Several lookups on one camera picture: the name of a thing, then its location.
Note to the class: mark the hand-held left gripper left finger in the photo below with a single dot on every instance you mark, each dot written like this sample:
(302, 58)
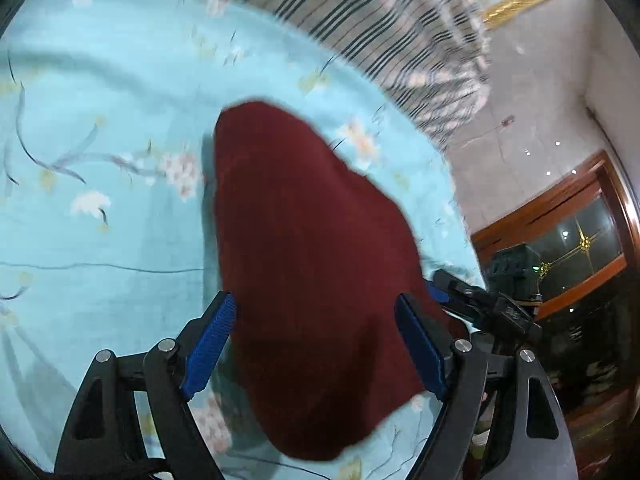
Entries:
(210, 345)

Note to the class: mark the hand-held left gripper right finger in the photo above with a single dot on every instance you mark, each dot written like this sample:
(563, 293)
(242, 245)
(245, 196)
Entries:
(420, 350)

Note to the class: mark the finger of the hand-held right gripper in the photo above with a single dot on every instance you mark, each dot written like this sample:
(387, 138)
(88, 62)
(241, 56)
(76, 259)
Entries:
(439, 295)
(455, 281)

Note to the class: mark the maroon hooded sweater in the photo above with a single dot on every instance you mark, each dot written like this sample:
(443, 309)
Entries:
(310, 260)

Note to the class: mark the wooden glass door cabinet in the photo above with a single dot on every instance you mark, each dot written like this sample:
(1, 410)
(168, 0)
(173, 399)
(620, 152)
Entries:
(550, 210)

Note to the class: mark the light blue floral bed sheet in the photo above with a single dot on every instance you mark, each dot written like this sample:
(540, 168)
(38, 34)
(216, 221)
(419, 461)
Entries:
(100, 110)

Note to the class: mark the plaid blanket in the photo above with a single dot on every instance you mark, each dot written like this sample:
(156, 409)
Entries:
(350, 35)

